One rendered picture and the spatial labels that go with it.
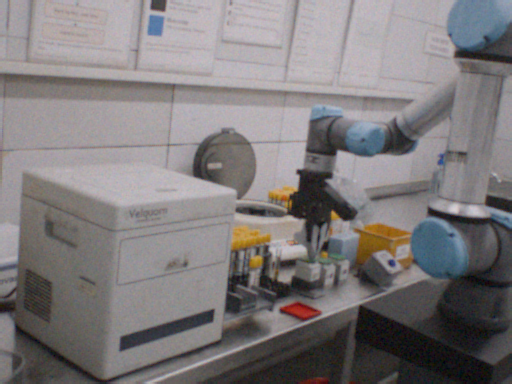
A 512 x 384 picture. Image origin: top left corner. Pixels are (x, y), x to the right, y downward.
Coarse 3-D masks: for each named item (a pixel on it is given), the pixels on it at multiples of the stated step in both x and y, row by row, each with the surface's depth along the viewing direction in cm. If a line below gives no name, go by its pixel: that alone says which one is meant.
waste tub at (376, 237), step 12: (372, 228) 197; (384, 228) 198; (396, 228) 195; (360, 240) 189; (372, 240) 186; (384, 240) 183; (396, 240) 183; (408, 240) 188; (360, 252) 189; (372, 252) 186; (396, 252) 184; (408, 252) 189; (360, 264) 189; (408, 264) 191
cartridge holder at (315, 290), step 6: (294, 276) 160; (288, 282) 162; (294, 282) 160; (300, 282) 159; (306, 282) 158; (312, 282) 158; (318, 282) 160; (294, 288) 160; (300, 288) 159; (306, 288) 158; (312, 288) 159; (318, 288) 160; (324, 288) 161; (306, 294) 158; (312, 294) 157; (318, 294) 158; (324, 294) 161
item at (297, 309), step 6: (282, 306) 147; (288, 306) 149; (294, 306) 150; (300, 306) 150; (306, 306) 150; (282, 312) 146; (288, 312) 145; (294, 312) 146; (300, 312) 147; (306, 312) 147; (312, 312) 148; (318, 312) 147; (300, 318) 143; (306, 318) 143
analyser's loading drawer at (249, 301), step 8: (240, 288) 138; (256, 288) 142; (232, 296) 134; (240, 296) 138; (248, 296) 137; (256, 296) 136; (264, 296) 141; (272, 296) 140; (232, 304) 134; (240, 304) 132; (248, 304) 136; (256, 304) 136; (264, 304) 138; (272, 304) 140; (224, 312) 131; (232, 312) 132; (240, 312) 133; (248, 312) 134; (256, 312) 137; (224, 320) 128
